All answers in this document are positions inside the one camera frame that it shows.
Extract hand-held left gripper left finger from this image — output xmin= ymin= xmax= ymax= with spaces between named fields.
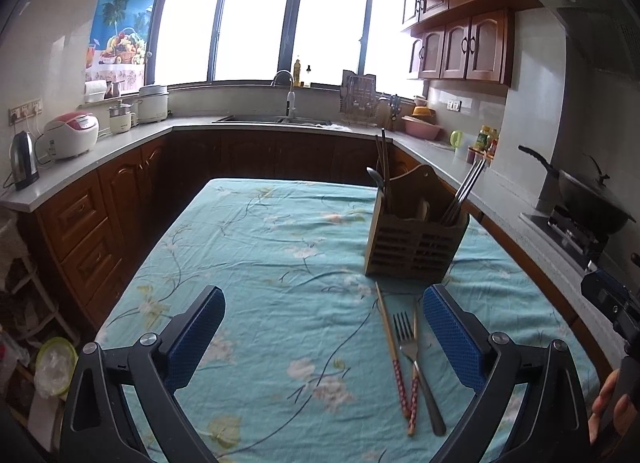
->
xmin=59 ymin=284 xmax=226 ymax=463

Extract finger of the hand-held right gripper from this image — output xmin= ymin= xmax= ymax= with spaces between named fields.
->
xmin=581 ymin=268 xmax=640 ymax=345

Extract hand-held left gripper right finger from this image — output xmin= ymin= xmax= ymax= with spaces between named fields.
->
xmin=422 ymin=284 xmax=592 ymax=463

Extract metal fork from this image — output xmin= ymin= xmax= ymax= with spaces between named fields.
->
xmin=393 ymin=312 xmax=447 ymax=438

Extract red-handled wooden chopsticks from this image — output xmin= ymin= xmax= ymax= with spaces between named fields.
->
xmin=375 ymin=282 xmax=412 ymax=420

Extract wooden slatted utensil holder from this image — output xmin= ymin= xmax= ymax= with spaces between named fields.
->
xmin=364 ymin=164 xmax=471 ymax=284

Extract metal spoon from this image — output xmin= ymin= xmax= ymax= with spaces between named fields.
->
xmin=366 ymin=166 xmax=386 ymax=198

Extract person's right hand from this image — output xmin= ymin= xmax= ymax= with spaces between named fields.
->
xmin=589 ymin=368 xmax=633 ymax=445

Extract gas stove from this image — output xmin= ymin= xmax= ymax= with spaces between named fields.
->
xmin=520 ymin=208 xmax=608 ymax=269

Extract black wok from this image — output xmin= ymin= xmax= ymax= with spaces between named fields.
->
xmin=517 ymin=144 xmax=638 ymax=236

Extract turquoise floral tablecloth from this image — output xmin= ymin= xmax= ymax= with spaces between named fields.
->
xmin=94 ymin=178 xmax=601 ymax=463

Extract green lidded container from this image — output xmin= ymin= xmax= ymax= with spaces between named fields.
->
xmin=34 ymin=337 xmax=78 ymax=400

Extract wooden lower cabinets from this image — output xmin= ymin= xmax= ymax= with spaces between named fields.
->
xmin=35 ymin=128 xmax=616 ymax=379

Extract spice jar rack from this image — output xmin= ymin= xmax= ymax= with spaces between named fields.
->
xmin=466 ymin=145 xmax=496 ymax=166

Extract white shelf rack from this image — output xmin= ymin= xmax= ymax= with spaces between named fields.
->
xmin=0 ymin=208 xmax=76 ymax=344

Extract condiment bottles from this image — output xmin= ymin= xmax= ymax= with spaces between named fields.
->
xmin=475 ymin=125 xmax=501 ymax=154

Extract grey kitchen countertop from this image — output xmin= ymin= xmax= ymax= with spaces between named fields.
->
xmin=0 ymin=115 xmax=640 ymax=324

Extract pink plastic basin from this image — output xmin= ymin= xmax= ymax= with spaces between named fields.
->
xmin=401 ymin=115 xmax=442 ymax=140

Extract kitchen sink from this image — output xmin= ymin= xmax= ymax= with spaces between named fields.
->
xmin=212 ymin=114 xmax=333 ymax=126

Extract small white electric pot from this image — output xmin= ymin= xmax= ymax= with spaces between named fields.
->
xmin=108 ymin=100 xmax=138 ymax=134

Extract large white cooker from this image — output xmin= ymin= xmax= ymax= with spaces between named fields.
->
xmin=136 ymin=84 xmax=171 ymax=124

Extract white and red rice cooker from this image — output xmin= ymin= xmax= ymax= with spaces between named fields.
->
xmin=42 ymin=113 xmax=100 ymax=161

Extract steel electric kettle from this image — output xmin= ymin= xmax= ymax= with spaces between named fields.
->
xmin=9 ymin=131 xmax=41 ymax=191

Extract chrome faucet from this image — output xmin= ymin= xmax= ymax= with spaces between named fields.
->
xmin=270 ymin=69 xmax=297 ymax=120

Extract steel range hood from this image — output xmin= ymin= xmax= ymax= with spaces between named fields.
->
xmin=529 ymin=0 xmax=640 ymax=84

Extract kitchen window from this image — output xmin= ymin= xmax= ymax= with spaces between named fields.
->
xmin=150 ymin=0 xmax=431 ymax=94

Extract wire dish rack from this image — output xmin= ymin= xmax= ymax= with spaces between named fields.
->
xmin=340 ymin=70 xmax=378 ymax=130

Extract wall outlet strip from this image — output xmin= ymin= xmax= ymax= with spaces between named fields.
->
xmin=8 ymin=99 xmax=43 ymax=124

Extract tropical fruit wall poster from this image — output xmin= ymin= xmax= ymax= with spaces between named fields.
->
xmin=85 ymin=0 xmax=163 ymax=94

